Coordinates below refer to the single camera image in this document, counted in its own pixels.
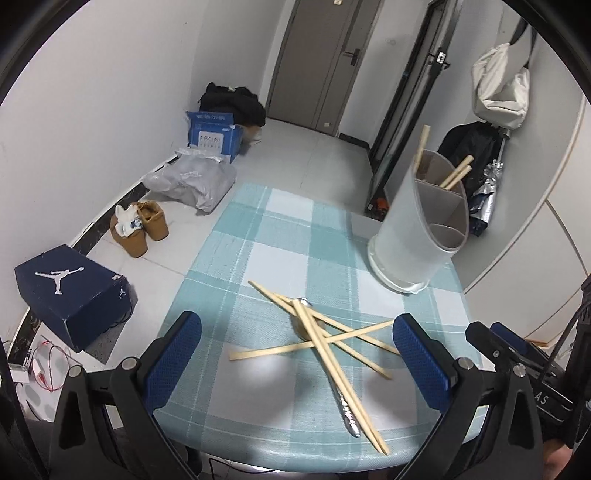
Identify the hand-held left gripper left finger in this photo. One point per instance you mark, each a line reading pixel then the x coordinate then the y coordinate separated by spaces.
pixel 178 357

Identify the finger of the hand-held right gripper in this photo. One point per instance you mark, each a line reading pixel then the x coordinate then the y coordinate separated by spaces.
pixel 512 344
pixel 482 344

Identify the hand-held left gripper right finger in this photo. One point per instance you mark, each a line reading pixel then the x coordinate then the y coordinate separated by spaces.
pixel 420 364

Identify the silver spoon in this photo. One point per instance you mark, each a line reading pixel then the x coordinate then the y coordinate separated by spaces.
pixel 347 415

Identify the pile of wooden chopsticks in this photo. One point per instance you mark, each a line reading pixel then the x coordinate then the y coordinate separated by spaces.
pixel 322 341

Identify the white utensil holder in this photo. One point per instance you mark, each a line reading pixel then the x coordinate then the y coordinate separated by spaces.
pixel 406 240

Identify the wooden chopstick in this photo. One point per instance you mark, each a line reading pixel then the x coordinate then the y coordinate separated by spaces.
pixel 422 143
pixel 461 164
pixel 459 176

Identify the person's right hand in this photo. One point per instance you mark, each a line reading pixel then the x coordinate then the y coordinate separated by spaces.
pixel 558 464

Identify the navy shoe box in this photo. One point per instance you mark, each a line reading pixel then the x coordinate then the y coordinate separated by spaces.
pixel 83 314

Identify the brown boot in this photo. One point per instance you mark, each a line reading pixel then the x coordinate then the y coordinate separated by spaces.
pixel 131 244
pixel 154 224

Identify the silver navy folded umbrella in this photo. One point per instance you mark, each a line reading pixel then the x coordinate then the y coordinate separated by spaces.
pixel 485 203

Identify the white socks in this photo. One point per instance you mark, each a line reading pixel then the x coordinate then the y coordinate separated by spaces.
pixel 125 221

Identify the teal checked tablecloth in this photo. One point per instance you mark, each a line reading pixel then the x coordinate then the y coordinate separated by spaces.
pixel 277 240

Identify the small orange object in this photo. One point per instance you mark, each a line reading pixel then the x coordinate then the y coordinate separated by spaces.
pixel 379 206

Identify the white curved cabinet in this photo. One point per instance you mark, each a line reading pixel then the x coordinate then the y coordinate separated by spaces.
pixel 554 184

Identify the grey plastic parcel bag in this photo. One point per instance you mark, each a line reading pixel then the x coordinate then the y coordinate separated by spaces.
pixel 194 180

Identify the black backpack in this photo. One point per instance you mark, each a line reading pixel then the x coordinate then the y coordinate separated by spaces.
pixel 471 143

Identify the blue cardboard box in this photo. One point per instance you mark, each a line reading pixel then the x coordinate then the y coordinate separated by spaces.
pixel 212 138

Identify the brown cardboard box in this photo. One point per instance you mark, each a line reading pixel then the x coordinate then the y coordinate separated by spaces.
pixel 252 134

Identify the white canvas bag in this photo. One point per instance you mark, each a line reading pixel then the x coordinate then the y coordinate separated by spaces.
pixel 498 92

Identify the black clothes pile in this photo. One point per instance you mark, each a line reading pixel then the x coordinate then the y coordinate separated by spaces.
pixel 235 104

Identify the grey door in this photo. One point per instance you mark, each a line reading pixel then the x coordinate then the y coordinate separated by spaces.
pixel 304 69

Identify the black sliding door frame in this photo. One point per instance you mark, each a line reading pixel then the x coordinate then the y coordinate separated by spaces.
pixel 397 115

